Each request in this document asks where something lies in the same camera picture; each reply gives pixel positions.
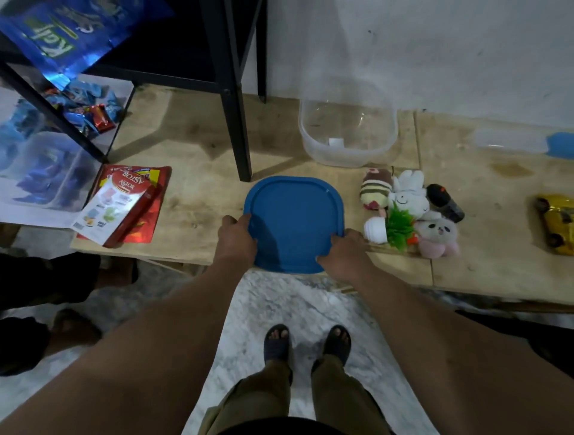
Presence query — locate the person's left hand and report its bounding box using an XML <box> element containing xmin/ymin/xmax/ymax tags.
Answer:
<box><xmin>214</xmin><ymin>214</ymin><xmax>259</xmax><ymax>269</ymax></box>

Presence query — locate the person's right hand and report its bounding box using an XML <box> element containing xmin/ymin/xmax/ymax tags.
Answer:
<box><xmin>316</xmin><ymin>229</ymin><xmax>375</xmax><ymax>284</ymax></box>

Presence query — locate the blue plastic container lid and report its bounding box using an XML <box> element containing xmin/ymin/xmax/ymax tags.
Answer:
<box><xmin>243</xmin><ymin>175</ymin><xmax>345</xmax><ymax>275</ymax></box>

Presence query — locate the person's left forearm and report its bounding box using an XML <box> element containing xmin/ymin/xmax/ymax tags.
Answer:
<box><xmin>0</xmin><ymin>261</ymin><xmax>256</xmax><ymax>435</ymax></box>

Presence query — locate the person's right forearm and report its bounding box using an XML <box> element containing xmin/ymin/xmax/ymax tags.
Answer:
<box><xmin>343</xmin><ymin>268</ymin><xmax>574</xmax><ymax>435</ymax></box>

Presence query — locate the small artificial potted plant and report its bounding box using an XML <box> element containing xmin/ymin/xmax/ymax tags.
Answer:
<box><xmin>363</xmin><ymin>204</ymin><xmax>419</xmax><ymax>252</ymax></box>

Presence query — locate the person's right black sandal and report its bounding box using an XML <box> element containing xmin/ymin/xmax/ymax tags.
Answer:
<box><xmin>322</xmin><ymin>324</ymin><xmax>352</xmax><ymax>366</ymax></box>

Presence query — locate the person's black sandal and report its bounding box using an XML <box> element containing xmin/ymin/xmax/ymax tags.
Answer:
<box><xmin>263</xmin><ymin>324</ymin><xmax>293</xmax><ymax>364</ymax></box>
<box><xmin>322</xmin><ymin>324</ymin><xmax>352</xmax><ymax>366</ymax></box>

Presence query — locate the striped plush toy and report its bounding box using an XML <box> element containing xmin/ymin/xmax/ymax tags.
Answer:
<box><xmin>360</xmin><ymin>168</ymin><xmax>394</xmax><ymax>211</ymax></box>

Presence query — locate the red yellow snack bag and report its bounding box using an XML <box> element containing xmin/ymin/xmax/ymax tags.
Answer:
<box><xmin>76</xmin><ymin>164</ymin><xmax>173</xmax><ymax>245</ymax></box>

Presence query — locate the person's left black sandal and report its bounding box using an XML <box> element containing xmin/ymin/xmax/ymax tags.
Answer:
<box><xmin>263</xmin><ymin>324</ymin><xmax>293</xmax><ymax>364</ymax></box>

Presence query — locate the white rabbit plush toy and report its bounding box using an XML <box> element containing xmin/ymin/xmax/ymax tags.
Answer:
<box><xmin>388</xmin><ymin>169</ymin><xmax>431</xmax><ymax>220</ymax></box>

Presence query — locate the grey panda plush toy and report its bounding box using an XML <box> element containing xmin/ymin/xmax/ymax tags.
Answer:
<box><xmin>413</xmin><ymin>211</ymin><xmax>461</xmax><ymax>260</ymax></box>

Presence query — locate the white red wafer pack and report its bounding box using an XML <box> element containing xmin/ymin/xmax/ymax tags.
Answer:
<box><xmin>70</xmin><ymin>168</ymin><xmax>158</xmax><ymax>248</ymax></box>

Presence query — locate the clear plastic container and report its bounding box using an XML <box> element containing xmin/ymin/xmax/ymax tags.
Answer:
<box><xmin>298</xmin><ymin>76</ymin><xmax>400</xmax><ymax>169</ymax></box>

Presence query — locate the black toy car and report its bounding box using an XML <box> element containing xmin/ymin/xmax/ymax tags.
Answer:
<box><xmin>426</xmin><ymin>183</ymin><xmax>465</xmax><ymax>224</ymax></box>

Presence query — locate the person's right leg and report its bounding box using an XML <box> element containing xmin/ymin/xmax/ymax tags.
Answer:
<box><xmin>311</xmin><ymin>354</ymin><xmax>392</xmax><ymax>435</ymax></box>

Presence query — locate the person's leg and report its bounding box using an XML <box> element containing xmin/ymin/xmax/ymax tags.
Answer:
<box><xmin>197</xmin><ymin>358</ymin><xmax>293</xmax><ymax>435</ymax></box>
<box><xmin>311</xmin><ymin>354</ymin><xmax>392</xmax><ymax>435</ymax></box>

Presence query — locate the black metal shelf rack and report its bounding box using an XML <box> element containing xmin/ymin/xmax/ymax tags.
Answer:
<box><xmin>0</xmin><ymin>0</ymin><xmax>269</xmax><ymax>183</ymax></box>

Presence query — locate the person's left leg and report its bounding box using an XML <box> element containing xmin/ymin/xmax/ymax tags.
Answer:
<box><xmin>197</xmin><ymin>358</ymin><xmax>293</xmax><ymax>435</ymax></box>

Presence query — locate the pile of blue candy wrappers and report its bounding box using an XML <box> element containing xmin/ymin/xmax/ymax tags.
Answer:
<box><xmin>42</xmin><ymin>80</ymin><xmax>124</xmax><ymax>136</ymax></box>

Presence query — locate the clear box of blue packets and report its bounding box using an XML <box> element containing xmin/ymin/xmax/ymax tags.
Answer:
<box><xmin>0</xmin><ymin>130</ymin><xmax>105</xmax><ymax>212</ymax></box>

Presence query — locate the clear plastic jar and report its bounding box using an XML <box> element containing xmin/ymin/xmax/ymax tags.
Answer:
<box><xmin>472</xmin><ymin>127</ymin><xmax>550</xmax><ymax>155</ymax></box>

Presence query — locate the yellow toy car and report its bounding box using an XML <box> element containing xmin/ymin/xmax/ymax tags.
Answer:
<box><xmin>535</xmin><ymin>194</ymin><xmax>574</xmax><ymax>257</ymax></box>

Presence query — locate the shiny blue snack bag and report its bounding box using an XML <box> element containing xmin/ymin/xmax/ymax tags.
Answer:
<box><xmin>0</xmin><ymin>0</ymin><xmax>175</xmax><ymax>90</ymax></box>

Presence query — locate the blue jar lid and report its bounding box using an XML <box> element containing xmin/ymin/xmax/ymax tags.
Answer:
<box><xmin>546</xmin><ymin>132</ymin><xmax>574</xmax><ymax>160</ymax></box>

